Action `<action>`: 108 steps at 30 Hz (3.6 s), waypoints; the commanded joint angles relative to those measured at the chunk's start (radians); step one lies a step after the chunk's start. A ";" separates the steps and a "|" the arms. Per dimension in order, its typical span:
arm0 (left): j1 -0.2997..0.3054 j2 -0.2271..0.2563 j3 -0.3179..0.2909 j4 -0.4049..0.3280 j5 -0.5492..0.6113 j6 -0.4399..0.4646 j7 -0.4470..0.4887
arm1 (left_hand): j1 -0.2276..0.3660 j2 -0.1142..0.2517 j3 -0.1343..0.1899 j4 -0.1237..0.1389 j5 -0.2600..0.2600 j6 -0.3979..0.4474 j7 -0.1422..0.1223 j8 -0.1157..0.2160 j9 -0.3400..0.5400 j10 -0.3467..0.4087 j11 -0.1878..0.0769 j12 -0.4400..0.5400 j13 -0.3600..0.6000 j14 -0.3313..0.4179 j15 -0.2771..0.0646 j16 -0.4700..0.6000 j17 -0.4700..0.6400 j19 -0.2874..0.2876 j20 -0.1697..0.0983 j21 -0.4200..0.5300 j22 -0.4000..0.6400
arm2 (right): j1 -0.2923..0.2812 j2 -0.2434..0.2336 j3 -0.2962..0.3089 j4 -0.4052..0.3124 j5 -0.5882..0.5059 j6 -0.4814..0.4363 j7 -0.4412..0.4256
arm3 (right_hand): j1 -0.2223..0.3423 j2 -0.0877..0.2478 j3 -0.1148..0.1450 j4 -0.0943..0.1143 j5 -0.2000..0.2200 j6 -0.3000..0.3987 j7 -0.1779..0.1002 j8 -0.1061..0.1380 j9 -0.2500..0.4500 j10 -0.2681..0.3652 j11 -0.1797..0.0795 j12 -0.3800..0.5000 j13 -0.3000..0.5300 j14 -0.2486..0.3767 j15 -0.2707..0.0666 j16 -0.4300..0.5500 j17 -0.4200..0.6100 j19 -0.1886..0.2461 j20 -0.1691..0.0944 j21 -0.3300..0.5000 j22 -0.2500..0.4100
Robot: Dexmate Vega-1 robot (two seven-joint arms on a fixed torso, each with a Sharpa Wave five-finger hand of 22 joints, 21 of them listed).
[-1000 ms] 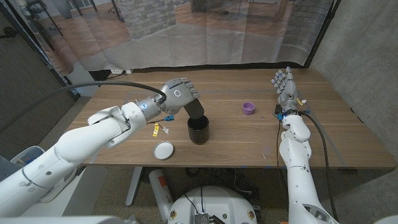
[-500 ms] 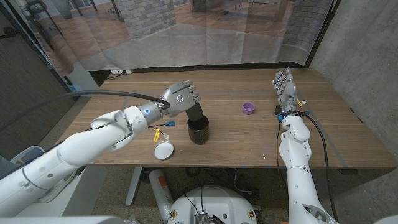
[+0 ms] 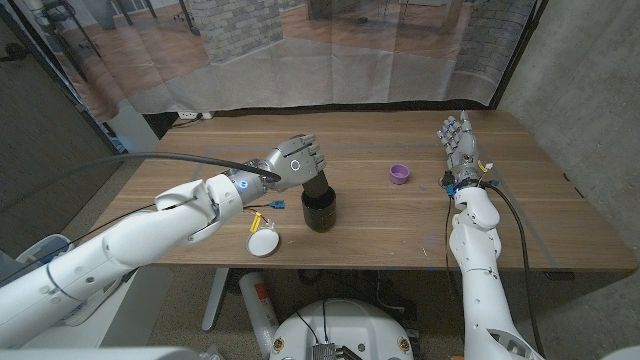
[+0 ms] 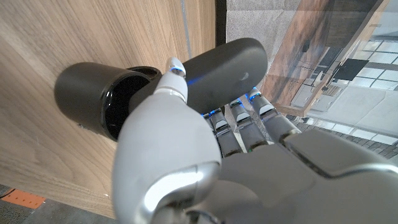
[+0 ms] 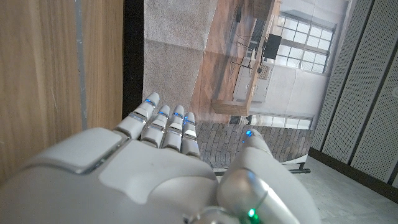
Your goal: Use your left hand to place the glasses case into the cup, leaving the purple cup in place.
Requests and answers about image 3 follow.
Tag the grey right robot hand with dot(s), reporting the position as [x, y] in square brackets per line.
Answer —
[462, 147]

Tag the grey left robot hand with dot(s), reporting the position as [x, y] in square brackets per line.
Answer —
[292, 165]

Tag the black glasses case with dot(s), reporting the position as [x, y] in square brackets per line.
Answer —
[316, 186]

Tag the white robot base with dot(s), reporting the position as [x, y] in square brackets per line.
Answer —
[350, 325]

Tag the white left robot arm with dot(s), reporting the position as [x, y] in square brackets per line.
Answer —
[150, 230]

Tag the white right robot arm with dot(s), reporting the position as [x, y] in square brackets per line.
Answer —
[480, 290]

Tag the small purple cup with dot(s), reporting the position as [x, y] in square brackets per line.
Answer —
[399, 174]

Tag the black mug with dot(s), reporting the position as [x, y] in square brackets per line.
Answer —
[320, 215]

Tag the white round lid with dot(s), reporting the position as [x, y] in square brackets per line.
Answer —
[264, 244]

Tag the printed backdrop sheet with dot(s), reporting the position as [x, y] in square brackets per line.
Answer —
[325, 60]

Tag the white power strip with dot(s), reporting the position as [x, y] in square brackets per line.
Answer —
[190, 114]

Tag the white roll with orange label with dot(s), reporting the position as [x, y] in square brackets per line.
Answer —
[257, 305]

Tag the white metal table leg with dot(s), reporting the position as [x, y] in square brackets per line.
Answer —
[215, 300]

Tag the white panel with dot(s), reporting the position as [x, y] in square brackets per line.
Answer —
[132, 132]

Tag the white plastic bin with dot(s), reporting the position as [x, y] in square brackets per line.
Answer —
[47, 246]

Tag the white robot torso edge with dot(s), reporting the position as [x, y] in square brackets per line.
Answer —
[100, 354]

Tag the black backdrop frame pole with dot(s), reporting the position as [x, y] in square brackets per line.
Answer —
[107, 135]
[520, 47]

